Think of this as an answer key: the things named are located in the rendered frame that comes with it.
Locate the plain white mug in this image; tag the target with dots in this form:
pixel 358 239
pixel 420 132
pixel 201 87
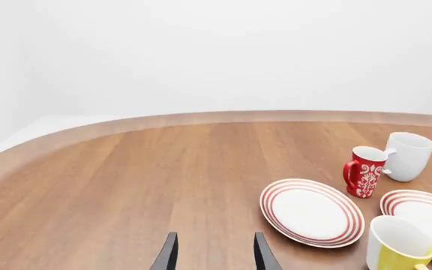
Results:
pixel 407 157

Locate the white plate with red rings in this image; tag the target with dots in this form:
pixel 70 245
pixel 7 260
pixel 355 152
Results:
pixel 426 216
pixel 309 212

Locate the yellow and white mug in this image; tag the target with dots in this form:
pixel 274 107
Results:
pixel 392 244

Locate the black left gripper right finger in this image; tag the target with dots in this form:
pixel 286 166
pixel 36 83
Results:
pixel 264 254

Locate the red patterned mug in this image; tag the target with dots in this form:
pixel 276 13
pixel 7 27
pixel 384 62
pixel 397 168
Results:
pixel 364 180

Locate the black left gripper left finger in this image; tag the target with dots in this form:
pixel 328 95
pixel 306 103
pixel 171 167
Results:
pixel 167 254

